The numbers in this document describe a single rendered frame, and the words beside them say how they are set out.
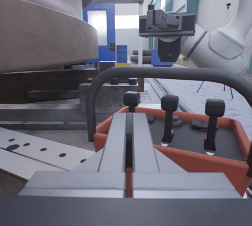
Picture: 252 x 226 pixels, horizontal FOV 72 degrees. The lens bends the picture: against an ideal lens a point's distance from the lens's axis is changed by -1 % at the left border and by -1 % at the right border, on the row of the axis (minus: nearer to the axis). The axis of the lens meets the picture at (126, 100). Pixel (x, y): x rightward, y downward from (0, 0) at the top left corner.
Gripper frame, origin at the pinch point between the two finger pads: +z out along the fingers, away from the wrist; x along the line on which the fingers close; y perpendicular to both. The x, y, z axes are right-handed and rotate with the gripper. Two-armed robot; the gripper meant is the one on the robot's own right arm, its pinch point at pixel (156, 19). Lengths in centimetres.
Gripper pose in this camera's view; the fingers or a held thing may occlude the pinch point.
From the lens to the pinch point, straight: 37.8
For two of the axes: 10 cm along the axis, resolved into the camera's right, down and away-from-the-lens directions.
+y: -0.1, -9.6, -2.7
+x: 9.2, 1.0, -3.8
